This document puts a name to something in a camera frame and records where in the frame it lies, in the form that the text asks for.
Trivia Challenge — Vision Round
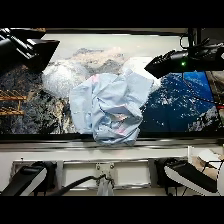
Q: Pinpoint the silver frame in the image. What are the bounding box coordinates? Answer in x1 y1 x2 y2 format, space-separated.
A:
0 137 224 197

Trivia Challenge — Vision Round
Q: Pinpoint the light blue shirt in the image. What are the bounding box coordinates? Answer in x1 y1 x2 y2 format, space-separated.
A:
68 68 155 147

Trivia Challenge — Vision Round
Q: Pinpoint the black cable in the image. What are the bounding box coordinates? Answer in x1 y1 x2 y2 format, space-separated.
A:
49 174 116 197

